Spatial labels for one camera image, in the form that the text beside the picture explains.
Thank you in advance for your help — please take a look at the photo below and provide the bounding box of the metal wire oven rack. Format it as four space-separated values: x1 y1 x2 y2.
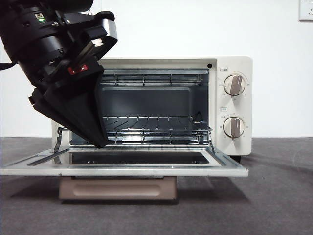
57 116 213 138

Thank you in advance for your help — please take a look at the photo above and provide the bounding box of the white wall socket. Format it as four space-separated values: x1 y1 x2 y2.
298 0 313 22

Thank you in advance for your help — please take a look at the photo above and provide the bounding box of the cream toaster oven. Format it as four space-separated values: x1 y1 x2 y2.
50 56 253 164

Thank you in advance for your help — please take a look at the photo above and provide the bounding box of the glass oven door with handle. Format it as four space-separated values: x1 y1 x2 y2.
0 145 249 204

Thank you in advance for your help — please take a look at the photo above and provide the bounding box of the beige oven knob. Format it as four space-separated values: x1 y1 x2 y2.
224 74 247 96
223 116 246 141

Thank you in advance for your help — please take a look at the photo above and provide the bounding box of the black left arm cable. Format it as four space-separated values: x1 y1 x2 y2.
0 62 17 71

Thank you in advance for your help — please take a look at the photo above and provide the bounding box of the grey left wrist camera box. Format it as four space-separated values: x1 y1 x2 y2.
83 11 119 62

